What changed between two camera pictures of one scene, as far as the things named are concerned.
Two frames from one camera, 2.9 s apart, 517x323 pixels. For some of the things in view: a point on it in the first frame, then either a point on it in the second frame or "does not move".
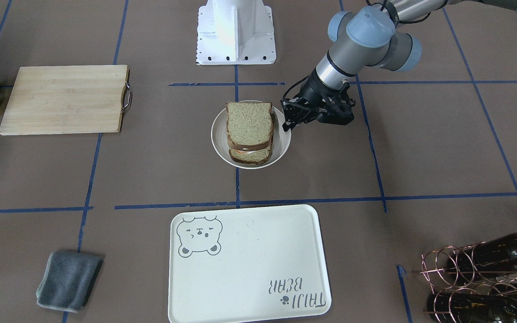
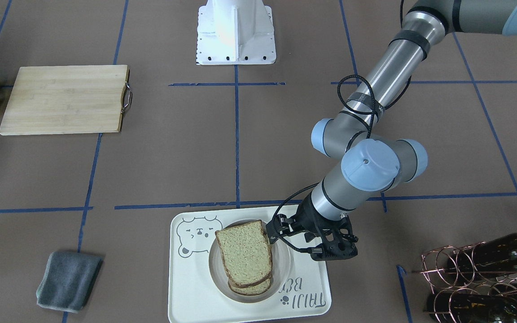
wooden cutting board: (67, 99) does not move
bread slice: (249, 124) → (247, 254)
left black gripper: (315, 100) → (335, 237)
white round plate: (281, 141) → (281, 263)
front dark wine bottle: (468, 307) does not move
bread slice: (258, 157) → (252, 290)
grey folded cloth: (68, 281) does not move
